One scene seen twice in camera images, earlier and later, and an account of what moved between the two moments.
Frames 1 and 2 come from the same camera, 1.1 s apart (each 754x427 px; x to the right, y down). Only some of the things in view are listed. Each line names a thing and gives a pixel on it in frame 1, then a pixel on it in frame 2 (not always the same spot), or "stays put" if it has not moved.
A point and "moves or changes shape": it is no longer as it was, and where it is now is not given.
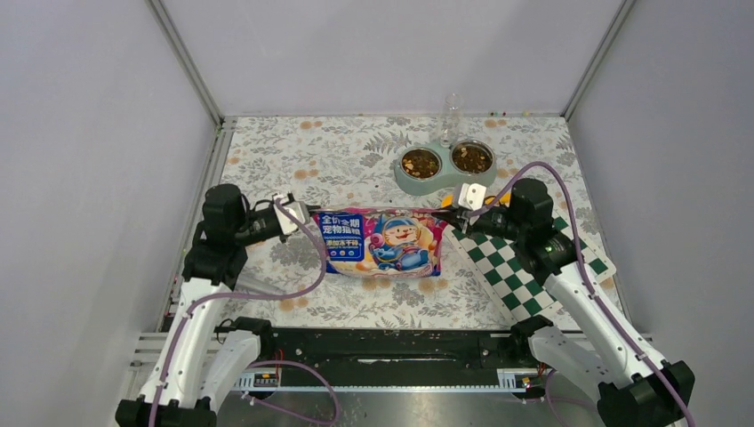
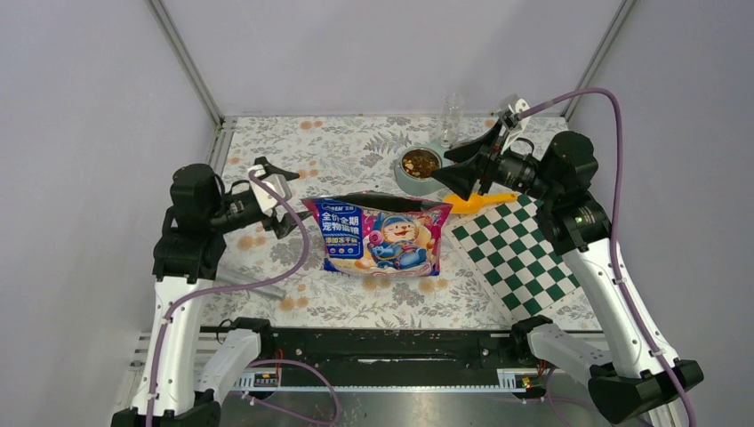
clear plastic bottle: [451, 123] stays put
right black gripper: [453, 214] -> [461, 178]
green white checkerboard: [499, 266] stays put
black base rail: [389, 357] stays put
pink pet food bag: [381, 241] moves or changes shape
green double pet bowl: [424, 170] stays put
